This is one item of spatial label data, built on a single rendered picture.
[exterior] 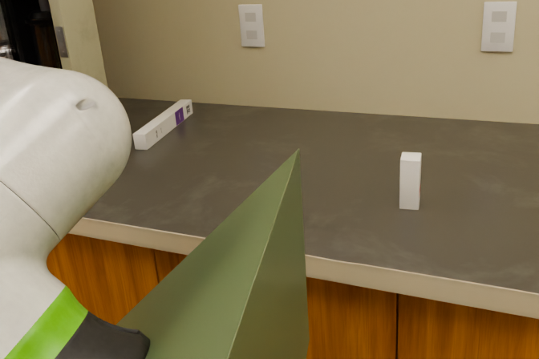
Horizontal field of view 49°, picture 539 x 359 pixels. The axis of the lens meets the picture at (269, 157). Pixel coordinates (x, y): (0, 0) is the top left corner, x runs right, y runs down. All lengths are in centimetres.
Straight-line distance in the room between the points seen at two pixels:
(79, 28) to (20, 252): 98
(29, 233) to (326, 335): 63
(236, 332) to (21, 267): 23
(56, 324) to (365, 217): 63
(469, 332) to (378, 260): 17
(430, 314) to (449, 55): 74
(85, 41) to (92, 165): 95
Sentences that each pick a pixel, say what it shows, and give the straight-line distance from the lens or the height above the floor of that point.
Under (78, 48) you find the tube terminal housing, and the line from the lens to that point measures 145.
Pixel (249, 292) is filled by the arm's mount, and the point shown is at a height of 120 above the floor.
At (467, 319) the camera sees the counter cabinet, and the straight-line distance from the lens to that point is 95.
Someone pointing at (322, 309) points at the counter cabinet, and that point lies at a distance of 101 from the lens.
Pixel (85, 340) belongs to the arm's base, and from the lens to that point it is 53.
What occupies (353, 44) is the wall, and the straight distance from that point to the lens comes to 155.
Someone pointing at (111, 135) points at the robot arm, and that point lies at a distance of 55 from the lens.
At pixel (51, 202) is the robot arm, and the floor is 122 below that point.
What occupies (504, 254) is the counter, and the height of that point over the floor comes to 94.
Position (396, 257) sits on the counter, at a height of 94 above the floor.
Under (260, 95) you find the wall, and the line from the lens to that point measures 168.
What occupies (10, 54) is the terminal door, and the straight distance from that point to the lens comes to 137.
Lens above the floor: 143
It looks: 22 degrees down
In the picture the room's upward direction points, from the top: 4 degrees counter-clockwise
